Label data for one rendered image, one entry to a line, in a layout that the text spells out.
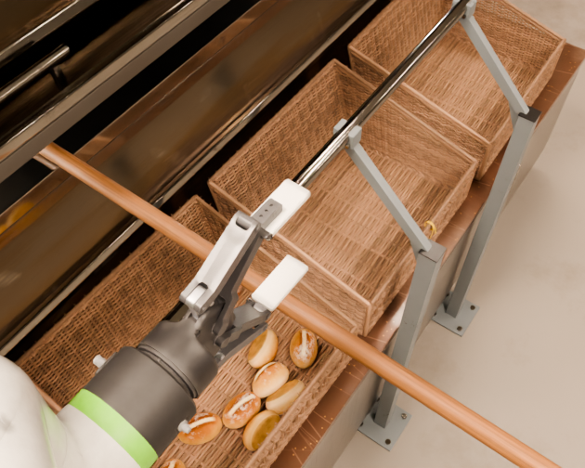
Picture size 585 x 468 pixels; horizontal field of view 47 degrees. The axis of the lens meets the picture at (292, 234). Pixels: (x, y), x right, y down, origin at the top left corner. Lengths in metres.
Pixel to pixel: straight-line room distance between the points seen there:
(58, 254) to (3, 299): 0.13
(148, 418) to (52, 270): 0.81
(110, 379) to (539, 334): 2.01
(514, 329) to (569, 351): 0.19
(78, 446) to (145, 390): 0.07
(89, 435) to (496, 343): 1.95
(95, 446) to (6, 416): 0.13
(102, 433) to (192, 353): 0.10
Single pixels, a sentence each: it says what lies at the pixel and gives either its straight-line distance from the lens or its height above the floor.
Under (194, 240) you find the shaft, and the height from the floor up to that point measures 1.21.
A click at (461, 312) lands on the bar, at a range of 2.44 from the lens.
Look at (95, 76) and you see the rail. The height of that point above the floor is 1.43.
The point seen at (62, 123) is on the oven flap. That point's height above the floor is 1.41.
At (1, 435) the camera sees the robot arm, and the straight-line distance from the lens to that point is 0.47.
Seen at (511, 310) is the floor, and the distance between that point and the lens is 2.50.
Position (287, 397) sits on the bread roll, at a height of 0.65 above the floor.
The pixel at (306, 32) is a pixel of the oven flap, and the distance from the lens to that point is 1.78.
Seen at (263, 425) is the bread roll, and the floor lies 0.65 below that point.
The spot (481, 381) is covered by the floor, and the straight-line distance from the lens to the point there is 2.35.
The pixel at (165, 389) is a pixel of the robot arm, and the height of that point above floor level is 1.52.
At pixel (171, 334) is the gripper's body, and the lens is 0.63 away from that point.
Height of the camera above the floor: 2.08
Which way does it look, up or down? 54 degrees down
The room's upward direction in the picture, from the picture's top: straight up
